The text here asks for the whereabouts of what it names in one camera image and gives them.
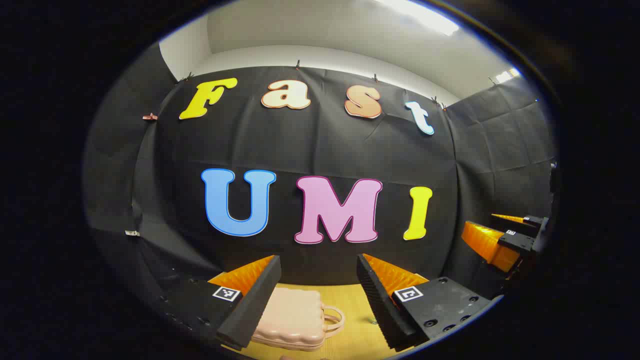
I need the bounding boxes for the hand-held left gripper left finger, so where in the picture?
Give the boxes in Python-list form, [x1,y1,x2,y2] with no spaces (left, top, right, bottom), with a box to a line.
[159,255,282,350]

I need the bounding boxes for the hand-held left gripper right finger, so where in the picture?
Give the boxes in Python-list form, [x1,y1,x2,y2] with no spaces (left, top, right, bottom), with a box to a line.
[356,253,503,352]

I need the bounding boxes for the pink suitcase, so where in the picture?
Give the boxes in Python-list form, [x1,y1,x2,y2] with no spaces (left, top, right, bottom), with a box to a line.
[250,287,346,352]

